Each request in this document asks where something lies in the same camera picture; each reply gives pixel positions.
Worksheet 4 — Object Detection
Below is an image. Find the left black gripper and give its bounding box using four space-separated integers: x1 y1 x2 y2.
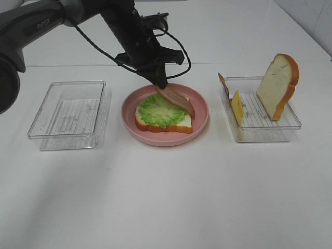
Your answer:
100 1 185 89

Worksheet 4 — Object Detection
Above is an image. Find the bacon strip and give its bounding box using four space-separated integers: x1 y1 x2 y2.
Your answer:
155 84 195 118
218 73 229 98

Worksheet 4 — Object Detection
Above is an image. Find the green lettuce leaf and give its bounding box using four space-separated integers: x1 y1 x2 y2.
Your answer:
135 93 192 129

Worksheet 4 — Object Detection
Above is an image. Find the bread slice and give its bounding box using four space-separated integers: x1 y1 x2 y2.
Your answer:
135 94 192 133
256 53 300 121

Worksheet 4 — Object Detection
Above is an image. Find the yellow cheese slice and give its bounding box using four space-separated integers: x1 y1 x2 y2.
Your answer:
231 91 244 127

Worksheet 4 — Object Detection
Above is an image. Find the pink round plate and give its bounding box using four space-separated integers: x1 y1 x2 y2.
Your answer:
121 83 209 147

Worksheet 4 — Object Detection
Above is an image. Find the left clear plastic tray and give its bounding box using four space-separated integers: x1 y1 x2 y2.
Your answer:
27 81 112 151

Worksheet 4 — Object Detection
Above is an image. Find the clear plastic tray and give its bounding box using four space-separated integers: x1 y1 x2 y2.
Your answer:
27 81 112 151
220 76 302 143

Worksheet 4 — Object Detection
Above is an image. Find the right clear plastic tray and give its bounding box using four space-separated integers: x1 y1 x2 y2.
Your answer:
220 76 302 143

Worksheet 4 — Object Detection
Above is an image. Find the left black cable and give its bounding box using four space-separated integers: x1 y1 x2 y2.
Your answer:
56 0 192 80

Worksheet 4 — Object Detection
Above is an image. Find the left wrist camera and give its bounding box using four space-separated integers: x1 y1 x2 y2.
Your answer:
141 12 169 31

